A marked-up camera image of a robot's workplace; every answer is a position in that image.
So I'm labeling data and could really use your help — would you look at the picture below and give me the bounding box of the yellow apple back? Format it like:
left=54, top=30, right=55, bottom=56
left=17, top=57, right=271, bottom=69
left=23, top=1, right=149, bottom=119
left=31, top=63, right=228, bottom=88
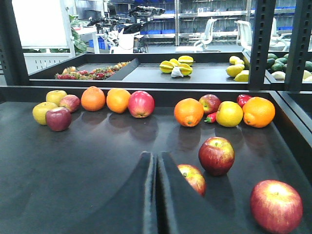
left=46, top=90, right=67, bottom=106

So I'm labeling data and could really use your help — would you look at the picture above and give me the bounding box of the white office chair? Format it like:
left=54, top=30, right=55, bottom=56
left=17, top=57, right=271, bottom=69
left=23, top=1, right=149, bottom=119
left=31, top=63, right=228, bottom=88
left=175, top=19, right=220, bottom=54

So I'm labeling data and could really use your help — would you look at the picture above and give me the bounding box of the red bell pepper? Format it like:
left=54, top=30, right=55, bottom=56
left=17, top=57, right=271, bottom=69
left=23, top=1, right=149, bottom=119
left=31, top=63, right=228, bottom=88
left=236, top=94, right=252, bottom=108

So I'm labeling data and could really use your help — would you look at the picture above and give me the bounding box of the orange left of pair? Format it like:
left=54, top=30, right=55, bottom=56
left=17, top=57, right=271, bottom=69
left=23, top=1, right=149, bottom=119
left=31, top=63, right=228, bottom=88
left=81, top=86, right=106, bottom=112

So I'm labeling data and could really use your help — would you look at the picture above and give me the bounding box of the dark red apple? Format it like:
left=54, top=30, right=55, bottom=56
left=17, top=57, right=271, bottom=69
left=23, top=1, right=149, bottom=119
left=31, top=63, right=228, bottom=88
left=46, top=107, right=72, bottom=132

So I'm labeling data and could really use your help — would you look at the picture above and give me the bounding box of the black wood-panel display stand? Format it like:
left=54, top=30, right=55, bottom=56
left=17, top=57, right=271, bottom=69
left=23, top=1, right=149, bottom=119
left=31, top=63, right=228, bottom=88
left=0, top=53, right=312, bottom=234

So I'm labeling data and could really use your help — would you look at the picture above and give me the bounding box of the small pinkish red apple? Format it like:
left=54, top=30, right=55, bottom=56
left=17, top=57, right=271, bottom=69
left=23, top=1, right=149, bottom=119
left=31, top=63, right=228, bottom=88
left=58, top=95, right=80, bottom=113

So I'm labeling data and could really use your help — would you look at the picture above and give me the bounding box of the red-yellow apple front left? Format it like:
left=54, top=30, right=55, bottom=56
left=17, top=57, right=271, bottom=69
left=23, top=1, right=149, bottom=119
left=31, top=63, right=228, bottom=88
left=177, top=164, right=207, bottom=196

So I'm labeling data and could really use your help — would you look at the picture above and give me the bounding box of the yellow apple front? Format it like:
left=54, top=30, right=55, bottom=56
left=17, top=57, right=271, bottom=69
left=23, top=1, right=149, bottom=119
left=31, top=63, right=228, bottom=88
left=32, top=101, right=58, bottom=126

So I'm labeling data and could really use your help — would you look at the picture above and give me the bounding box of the red apple front right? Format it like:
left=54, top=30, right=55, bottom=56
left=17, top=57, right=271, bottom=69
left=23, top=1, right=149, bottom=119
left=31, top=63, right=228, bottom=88
left=250, top=180, right=303, bottom=234

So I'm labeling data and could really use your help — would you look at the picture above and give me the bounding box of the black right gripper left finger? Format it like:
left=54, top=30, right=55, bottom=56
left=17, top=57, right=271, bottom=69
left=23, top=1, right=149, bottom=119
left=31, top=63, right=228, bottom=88
left=66, top=151, right=157, bottom=234

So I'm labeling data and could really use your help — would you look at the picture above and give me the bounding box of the orange at tray edge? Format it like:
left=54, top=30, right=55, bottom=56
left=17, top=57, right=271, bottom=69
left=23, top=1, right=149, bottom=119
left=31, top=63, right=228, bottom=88
left=242, top=97, right=275, bottom=128

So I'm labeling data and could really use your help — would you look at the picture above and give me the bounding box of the red-yellow apple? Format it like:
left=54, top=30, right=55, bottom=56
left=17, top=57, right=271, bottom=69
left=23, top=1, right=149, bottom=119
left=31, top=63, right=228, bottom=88
left=177, top=164, right=207, bottom=196
left=198, top=136, right=235, bottom=176

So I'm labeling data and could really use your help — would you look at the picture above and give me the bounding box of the red apple behind orange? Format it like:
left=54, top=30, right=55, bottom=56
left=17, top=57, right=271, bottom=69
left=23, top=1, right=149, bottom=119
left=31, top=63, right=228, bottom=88
left=199, top=94, right=221, bottom=115

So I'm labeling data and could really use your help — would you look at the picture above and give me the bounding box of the orange right of pair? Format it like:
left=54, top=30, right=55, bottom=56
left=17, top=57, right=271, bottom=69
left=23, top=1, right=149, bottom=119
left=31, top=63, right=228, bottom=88
left=106, top=88, right=131, bottom=114

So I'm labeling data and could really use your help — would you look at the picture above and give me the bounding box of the large pink-red apple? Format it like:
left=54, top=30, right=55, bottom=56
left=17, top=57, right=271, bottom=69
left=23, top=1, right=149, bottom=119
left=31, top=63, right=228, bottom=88
left=128, top=91, right=155, bottom=118

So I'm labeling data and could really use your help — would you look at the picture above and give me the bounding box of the yellow apple near peppers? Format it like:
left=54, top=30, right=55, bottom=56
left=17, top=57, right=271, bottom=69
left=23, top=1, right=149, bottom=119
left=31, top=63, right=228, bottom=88
left=216, top=101, right=243, bottom=127

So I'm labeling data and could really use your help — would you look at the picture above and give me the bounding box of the black upright rack post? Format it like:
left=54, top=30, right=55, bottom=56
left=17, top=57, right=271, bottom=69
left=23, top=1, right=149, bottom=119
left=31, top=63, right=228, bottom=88
left=249, top=0, right=276, bottom=90

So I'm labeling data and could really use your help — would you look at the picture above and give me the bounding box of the red chili pepper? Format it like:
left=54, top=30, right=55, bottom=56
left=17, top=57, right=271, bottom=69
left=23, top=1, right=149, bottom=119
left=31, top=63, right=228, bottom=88
left=204, top=112, right=217, bottom=123

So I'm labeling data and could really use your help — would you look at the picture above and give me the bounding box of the red-yellow apple front middle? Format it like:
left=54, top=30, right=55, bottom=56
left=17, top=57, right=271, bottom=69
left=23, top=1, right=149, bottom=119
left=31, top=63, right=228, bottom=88
left=198, top=136, right=235, bottom=176

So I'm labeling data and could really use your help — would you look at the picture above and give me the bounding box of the orange near peppers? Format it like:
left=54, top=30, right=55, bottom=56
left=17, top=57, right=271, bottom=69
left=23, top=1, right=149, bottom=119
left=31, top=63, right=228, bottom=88
left=174, top=98, right=204, bottom=127

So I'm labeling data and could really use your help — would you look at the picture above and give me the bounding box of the orange of pair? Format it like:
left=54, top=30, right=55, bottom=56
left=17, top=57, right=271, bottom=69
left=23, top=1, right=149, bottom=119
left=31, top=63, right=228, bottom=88
left=81, top=86, right=106, bottom=112
left=106, top=88, right=131, bottom=114

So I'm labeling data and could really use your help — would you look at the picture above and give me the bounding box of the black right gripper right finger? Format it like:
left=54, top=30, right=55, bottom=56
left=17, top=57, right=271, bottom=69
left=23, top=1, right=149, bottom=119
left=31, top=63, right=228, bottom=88
left=156, top=152, right=234, bottom=234

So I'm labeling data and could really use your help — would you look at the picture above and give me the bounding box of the white garlic bulb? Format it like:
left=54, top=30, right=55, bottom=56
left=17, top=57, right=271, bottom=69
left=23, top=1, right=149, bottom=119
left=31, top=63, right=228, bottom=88
left=171, top=67, right=184, bottom=78

